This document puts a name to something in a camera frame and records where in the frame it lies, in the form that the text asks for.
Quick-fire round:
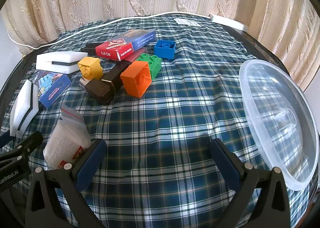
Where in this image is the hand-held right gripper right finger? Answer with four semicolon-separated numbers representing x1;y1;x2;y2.
209;139;292;228

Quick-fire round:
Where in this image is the red playing card box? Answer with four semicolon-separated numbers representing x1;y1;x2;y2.
95;29;156;61

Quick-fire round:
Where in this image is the white power strip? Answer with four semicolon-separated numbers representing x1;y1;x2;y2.
209;13;249;32

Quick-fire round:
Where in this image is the blue toy block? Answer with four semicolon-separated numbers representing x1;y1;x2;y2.
154;40;175;60

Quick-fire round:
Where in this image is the yellow toy block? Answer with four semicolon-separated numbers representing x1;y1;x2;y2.
77;56;103;80

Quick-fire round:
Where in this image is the green toy block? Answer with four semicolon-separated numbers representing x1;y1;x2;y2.
136;53;162;80

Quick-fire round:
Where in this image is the zip bag with white contents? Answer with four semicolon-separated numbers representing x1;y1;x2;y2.
43;105;92;170

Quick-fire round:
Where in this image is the black ribbed object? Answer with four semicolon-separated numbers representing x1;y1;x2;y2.
80;42;104;56

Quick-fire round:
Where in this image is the white cloth label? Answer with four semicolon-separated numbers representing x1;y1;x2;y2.
174;18;202;27

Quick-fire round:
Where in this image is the blue playing card box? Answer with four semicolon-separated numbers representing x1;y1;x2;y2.
31;71;72;109

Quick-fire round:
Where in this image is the orange toy block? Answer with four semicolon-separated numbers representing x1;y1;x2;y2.
120;61;152;98

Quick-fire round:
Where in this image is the white cable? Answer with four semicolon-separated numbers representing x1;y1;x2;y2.
6;11;212;51

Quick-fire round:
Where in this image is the plaid cloth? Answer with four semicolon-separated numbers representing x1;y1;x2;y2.
5;15;313;228

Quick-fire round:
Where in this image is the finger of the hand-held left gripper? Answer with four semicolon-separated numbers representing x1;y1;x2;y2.
0;133;16;148
0;131;43;166

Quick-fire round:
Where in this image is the white sponge with black stripe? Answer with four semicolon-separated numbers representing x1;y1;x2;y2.
9;79;39;138
36;51;88;74

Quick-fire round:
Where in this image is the black long box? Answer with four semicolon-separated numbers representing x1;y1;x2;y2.
101;61;132;91

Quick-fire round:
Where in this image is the clear plastic bowl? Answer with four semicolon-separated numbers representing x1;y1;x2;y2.
239;59;319;191

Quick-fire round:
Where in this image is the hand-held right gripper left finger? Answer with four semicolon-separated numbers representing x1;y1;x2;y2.
25;139;107;228

